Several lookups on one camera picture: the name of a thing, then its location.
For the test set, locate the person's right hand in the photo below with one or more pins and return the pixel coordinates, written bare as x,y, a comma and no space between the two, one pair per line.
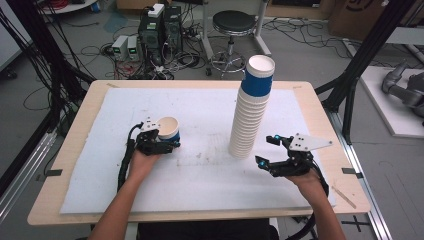
310,185

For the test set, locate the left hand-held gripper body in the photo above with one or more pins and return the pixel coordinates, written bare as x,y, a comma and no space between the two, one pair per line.
150,143

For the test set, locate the round white table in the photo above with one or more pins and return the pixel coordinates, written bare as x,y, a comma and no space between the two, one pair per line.
66,6

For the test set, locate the white foam mat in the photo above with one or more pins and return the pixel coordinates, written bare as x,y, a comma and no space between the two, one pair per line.
200,180

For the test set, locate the black round stool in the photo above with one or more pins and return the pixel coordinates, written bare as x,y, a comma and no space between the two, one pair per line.
233,21

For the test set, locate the black metal frame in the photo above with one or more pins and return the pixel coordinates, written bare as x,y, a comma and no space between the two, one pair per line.
363,56

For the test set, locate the black computer tower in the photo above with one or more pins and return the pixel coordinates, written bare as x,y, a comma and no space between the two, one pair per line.
173,28
151,38

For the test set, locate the tan strip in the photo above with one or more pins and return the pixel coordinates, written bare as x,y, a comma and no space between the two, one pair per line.
343,197

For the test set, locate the cardboard box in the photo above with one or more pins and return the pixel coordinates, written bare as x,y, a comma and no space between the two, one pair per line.
356,16

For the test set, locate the black tape piece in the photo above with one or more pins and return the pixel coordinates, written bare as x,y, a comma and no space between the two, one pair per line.
54,172
351,172

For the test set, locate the white floor board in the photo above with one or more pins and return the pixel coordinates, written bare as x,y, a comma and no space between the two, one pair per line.
383,110

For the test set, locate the person's left hand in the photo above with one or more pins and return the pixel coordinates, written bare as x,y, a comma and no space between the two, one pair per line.
141,165

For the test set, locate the person's dark trousers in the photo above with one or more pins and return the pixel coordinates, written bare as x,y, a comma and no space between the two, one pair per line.
200,230

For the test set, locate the stack of white cups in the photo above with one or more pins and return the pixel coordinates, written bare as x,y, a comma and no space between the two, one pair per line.
248,116

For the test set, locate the grey power supply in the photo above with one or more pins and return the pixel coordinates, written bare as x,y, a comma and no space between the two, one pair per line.
133,48
119,46

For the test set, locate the white box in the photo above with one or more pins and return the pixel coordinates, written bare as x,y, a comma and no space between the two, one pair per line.
156,10

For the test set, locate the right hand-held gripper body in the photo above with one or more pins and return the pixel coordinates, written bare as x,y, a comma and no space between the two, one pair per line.
296,163

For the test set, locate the blue banded paper cup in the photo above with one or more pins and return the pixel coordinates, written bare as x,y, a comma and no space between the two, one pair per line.
168,128

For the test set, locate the grey tabletop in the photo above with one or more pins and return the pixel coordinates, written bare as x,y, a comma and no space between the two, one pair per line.
405,36

